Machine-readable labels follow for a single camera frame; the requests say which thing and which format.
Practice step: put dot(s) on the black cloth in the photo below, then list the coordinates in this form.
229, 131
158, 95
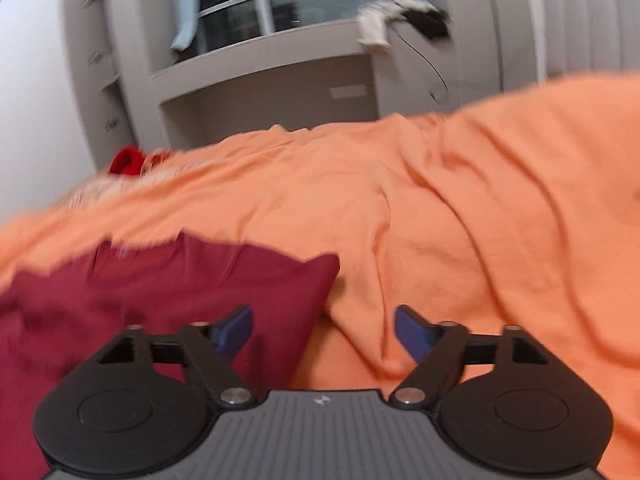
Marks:
426, 21

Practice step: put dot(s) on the light blue curtain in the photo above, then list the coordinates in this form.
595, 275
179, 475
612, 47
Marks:
184, 5

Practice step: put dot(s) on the white cloth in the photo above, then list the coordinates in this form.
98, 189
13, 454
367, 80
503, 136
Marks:
374, 22

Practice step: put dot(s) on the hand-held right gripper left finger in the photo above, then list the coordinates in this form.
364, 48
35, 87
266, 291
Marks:
236, 329

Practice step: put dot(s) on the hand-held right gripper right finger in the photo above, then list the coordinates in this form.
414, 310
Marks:
407, 331

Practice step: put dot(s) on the grey window shelf unit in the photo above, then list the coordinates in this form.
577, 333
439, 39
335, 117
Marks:
270, 75

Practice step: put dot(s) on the red plush cloth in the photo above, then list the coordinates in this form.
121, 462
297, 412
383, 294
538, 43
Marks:
126, 161

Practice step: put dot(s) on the padded wooden headboard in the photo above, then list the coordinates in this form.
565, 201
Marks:
590, 25

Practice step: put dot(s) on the maroon sweater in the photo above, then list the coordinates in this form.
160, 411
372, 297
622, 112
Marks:
165, 290

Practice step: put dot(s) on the grey tall closed wardrobe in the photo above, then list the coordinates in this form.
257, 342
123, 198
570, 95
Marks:
480, 35

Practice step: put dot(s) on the white wall socket plate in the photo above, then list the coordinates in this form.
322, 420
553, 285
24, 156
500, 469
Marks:
347, 92

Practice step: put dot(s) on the beige patterned pillow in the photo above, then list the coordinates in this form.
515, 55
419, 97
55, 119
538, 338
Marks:
100, 192

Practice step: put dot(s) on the grey open wardrobe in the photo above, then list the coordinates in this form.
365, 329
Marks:
115, 60

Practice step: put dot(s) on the orange blanket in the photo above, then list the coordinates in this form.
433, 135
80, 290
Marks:
450, 220

